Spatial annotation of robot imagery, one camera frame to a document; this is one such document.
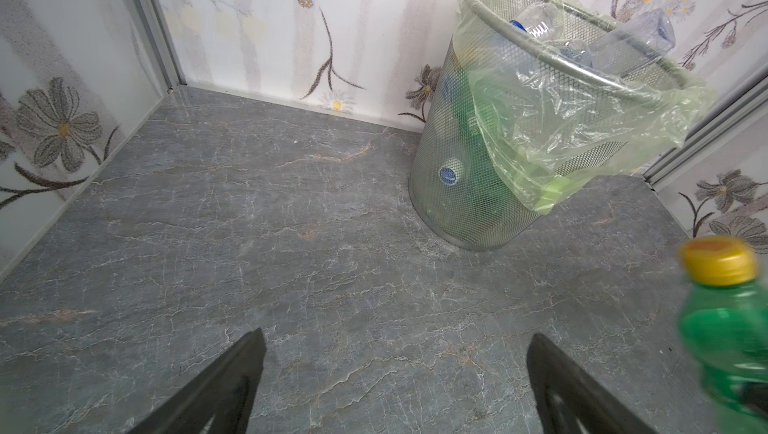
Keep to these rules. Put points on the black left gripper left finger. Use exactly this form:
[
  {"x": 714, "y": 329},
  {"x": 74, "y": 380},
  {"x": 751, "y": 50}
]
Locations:
[{"x": 218, "y": 400}]

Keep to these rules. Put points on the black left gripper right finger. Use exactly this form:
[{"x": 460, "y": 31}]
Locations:
[{"x": 569, "y": 400}]

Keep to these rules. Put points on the green bottle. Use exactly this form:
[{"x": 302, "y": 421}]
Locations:
[{"x": 723, "y": 326}]

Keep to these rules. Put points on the clear bottle white cap barcode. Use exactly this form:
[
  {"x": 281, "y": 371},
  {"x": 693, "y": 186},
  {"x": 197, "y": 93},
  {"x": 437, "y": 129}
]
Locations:
[{"x": 633, "y": 46}]

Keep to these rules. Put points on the soda water bottle blue cap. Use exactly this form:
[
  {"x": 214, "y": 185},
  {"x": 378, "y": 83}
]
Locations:
[{"x": 543, "y": 22}]

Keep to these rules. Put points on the green plastic bin liner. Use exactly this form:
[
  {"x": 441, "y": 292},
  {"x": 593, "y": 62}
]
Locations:
[{"x": 549, "y": 121}]

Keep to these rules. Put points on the metal mesh waste bin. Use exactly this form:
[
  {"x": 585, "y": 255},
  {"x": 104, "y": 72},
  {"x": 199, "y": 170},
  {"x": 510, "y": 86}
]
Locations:
[{"x": 453, "y": 185}]

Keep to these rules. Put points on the right aluminium corner post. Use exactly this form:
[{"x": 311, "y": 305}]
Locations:
[{"x": 729, "y": 120}]

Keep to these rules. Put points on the aluminium corner post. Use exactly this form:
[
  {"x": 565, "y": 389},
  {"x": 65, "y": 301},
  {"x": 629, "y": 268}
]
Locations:
[
  {"x": 156, "y": 37},
  {"x": 729, "y": 120}
]

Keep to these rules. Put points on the left aluminium corner post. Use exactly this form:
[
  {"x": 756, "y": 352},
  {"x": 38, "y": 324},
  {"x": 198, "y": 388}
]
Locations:
[{"x": 156, "y": 37}]

